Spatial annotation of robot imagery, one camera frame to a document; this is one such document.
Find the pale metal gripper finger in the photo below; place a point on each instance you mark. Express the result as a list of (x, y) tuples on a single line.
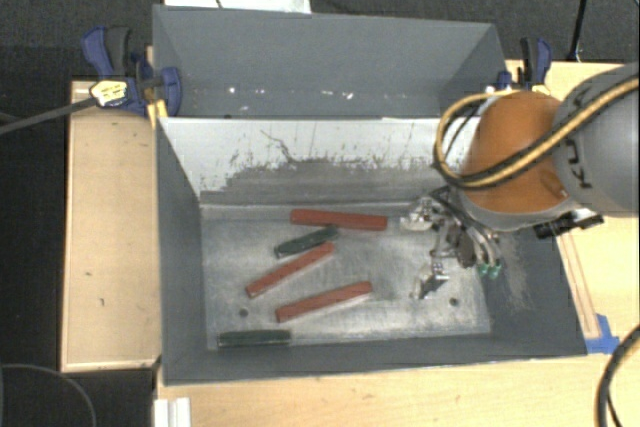
[(421, 287), (439, 273)]

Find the dark green flat block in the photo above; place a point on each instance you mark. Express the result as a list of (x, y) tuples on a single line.
[(254, 338), (306, 241)]

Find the pale wood flat board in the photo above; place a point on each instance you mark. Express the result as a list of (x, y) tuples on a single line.
[(112, 225)]

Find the grey metal bin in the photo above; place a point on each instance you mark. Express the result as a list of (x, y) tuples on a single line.
[(320, 65)]

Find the black cylinder on white bracket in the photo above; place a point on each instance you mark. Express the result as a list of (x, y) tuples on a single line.
[(552, 228)]

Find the red-brown flat block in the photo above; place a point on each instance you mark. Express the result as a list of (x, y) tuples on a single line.
[(340, 220), (290, 270), (324, 301)]

